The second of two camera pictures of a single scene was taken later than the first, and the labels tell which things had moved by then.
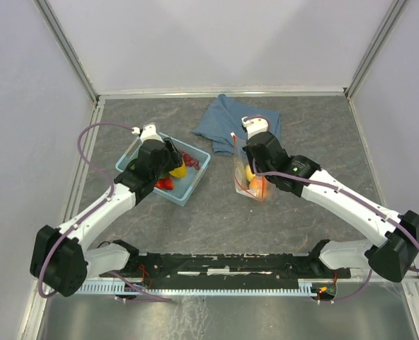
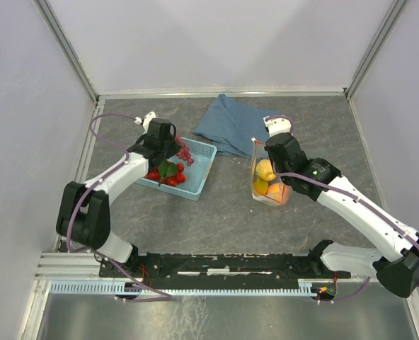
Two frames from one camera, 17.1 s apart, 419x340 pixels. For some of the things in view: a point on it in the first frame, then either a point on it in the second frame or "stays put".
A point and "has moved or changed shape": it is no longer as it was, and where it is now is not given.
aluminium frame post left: [64, 43] stays put
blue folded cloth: [224, 118] stays put
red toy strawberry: [165, 183] -> [180, 178]
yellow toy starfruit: [180, 172] -> [260, 185]
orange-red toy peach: [258, 187] -> [279, 191]
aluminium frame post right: [387, 23] stays put
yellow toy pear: [250, 176] has moved or changed shape
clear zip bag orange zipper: [257, 187] has moved or changed shape
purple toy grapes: [190, 161] has moved or changed shape
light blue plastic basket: [183, 186] has moved or changed shape
